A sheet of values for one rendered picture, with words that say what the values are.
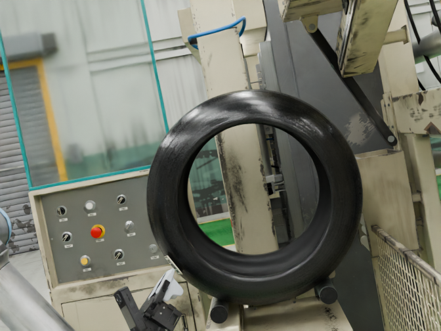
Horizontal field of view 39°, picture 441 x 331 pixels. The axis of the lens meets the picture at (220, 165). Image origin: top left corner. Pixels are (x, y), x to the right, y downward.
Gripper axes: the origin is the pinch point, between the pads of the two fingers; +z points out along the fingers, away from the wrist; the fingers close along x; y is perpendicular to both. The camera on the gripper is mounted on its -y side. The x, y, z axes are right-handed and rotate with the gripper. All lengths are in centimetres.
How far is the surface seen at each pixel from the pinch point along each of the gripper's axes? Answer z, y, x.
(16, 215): 349, -67, -865
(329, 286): 13.7, 33.8, 17.5
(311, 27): 77, -4, 26
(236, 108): 33.7, -11.4, 26.3
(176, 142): 22.7, -17.8, 14.9
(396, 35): 75, 13, 43
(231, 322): -0.4, 21.7, -1.8
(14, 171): 398, -112, -835
